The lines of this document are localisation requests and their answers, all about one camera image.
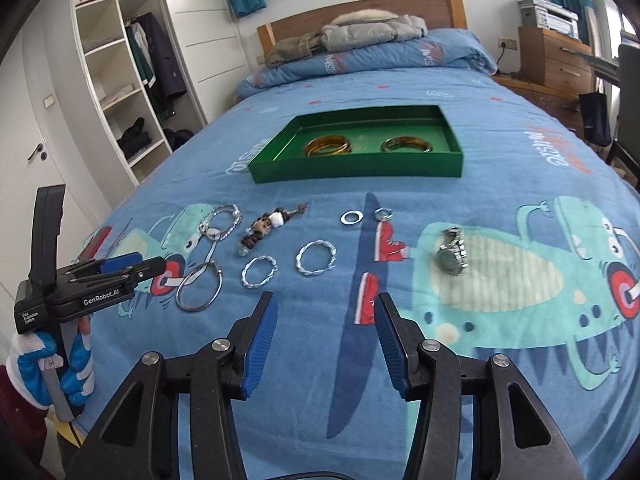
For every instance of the wooden headboard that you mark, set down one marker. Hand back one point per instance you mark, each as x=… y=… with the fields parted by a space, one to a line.
x=295 y=22

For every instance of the dark chair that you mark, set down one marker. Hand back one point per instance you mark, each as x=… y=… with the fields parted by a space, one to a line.
x=629 y=110

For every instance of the black clothes pile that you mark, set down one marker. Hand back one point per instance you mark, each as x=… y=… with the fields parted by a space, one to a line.
x=134 y=137

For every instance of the wall outlet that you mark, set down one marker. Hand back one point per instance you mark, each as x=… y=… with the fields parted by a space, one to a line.
x=507 y=43

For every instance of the yellow white cloth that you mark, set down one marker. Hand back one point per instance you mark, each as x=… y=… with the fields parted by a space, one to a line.
x=67 y=437

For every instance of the plain silver bangle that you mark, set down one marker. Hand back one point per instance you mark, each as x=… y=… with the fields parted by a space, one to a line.
x=182 y=290

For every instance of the green jewelry box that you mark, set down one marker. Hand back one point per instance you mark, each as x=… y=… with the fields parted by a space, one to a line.
x=350 y=167

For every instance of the folded white clothes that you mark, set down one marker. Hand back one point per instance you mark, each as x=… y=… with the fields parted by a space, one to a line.
x=120 y=96

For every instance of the white door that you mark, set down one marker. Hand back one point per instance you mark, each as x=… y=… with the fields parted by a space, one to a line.
x=30 y=200

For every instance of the green white hanging jacket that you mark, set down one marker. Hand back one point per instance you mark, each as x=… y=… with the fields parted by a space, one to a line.
x=137 y=55

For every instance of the dark tote bag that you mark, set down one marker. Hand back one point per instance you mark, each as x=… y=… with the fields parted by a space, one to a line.
x=594 y=117

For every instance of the white printer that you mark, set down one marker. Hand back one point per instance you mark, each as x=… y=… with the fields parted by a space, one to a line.
x=547 y=15

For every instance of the person's left hand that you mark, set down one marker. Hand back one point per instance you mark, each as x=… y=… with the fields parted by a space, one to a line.
x=77 y=365

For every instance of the folded blue quilt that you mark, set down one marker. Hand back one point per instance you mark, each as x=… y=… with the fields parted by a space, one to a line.
x=380 y=62

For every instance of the light switch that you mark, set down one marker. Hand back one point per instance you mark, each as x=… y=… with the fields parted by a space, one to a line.
x=48 y=102

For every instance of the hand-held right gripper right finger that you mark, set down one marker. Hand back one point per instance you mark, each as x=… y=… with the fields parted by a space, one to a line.
x=390 y=345

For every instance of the olive jacket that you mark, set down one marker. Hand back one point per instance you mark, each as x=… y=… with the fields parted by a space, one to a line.
x=292 y=50

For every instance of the grey puffer jacket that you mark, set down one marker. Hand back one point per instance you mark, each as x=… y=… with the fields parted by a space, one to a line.
x=370 y=30

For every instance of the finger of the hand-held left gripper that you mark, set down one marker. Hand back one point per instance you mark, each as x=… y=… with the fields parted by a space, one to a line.
x=145 y=269
x=120 y=261

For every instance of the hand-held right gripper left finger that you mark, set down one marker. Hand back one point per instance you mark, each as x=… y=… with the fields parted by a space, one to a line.
x=260 y=340

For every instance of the blue dinosaur bed sheet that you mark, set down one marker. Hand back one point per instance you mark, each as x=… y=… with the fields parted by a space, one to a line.
x=500 y=170

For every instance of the dark amber bangle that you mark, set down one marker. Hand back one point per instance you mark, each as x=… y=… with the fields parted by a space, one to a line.
x=406 y=147

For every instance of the silver wrist watch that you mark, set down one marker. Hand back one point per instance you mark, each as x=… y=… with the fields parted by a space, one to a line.
x=452 y=252

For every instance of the black bag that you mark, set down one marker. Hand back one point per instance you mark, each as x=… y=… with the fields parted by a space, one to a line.
x=177 y=137

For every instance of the person's left forearm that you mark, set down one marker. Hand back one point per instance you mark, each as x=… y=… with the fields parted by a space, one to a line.
x=20 y=420

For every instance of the white open wardrobe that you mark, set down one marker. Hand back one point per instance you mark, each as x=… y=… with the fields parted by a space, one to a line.
x=200 y=35

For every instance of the wooden dresser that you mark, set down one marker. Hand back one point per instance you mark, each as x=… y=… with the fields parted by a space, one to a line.
x=550 y=60

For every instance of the dark hanging coat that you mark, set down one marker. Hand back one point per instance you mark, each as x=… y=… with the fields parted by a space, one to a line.
x=162 y=60

